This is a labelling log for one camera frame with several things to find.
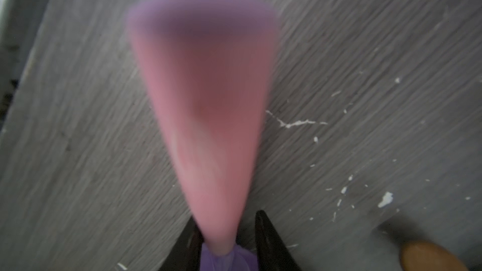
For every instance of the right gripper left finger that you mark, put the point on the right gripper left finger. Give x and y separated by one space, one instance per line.
186 252

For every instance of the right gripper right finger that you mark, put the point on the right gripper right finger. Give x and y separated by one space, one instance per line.
272 254

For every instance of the yellow toy scoop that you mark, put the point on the yellow toy scoop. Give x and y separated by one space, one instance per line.
424 256

